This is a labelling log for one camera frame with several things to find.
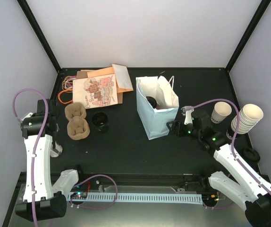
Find light blue paper bag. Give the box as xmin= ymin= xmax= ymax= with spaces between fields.
xmin=135 ymin=76 xmax=179 ymax=140

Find brown pulp cup carrier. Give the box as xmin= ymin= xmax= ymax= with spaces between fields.
xmin=65 ymin=103 xmax=90 ymax=140

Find black lid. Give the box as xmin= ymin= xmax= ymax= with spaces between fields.
xmin=146 ymin=96 xmax=157 ymax=109

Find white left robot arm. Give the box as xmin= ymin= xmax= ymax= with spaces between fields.
xmin=15 ymin=99 xmax=86 ymax=221

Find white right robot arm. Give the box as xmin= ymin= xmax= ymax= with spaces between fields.
xmin=167 ymin=110 xmax=271 ymax=227

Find white plastic cutlery pile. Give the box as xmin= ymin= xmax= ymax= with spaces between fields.
xmin=50 ymin=141 xmax=63 ymax=157

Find rubber bands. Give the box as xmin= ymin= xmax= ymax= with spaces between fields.
xmin=58 ymin=76 xmax=76 ymax=105

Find illustrated greeting card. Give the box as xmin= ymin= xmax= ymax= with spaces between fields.
xmin=72 ymin=74 xmax=119 ymax=109

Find brown cardboard sleeve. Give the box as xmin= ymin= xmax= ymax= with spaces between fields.
xmin=76 ymin=70 xmax=91 ymax=79

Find stack of white paper cups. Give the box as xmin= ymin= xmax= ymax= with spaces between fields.
xmin=226 ymin=104 xmax=263 ymax=140

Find stack of black lids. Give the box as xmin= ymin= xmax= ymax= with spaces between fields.
xmin=241 ymin=148 xmax=261 ymax=165

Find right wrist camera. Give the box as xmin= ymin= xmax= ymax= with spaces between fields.
xmin=181 ymin=106 xmax=194 ymax=125

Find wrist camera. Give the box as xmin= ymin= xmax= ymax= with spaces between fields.
xmin=181 ymin=106 xmax=194 ymax=125
xmin=19 ymin=112 xmax=33 ymax=124

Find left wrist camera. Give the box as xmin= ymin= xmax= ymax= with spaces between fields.
xmin=19 ymin=112 xmax=33 ymax=124

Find light blue cable duct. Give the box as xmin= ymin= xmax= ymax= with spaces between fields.
xmin=67 ymin=192 xmax=203 ymax=205

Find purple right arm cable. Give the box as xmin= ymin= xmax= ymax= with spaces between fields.
xmin=181 ymin=98 xmax=271 ymax=220

